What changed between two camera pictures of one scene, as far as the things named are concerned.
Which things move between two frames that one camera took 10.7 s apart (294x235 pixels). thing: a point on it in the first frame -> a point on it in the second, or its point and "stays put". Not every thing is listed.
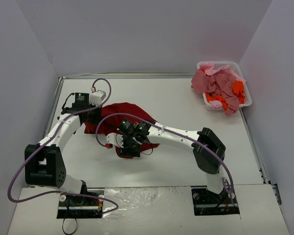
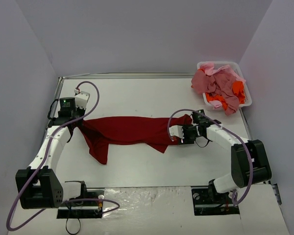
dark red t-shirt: x=110 y=124 -> x=99 y=133
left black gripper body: x=93 y=117 -> x=76 y=117
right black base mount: x=207 y=202 stays put
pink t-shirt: x=218 y=80 stays put
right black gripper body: x=129 y=151 -> x=187 y=134
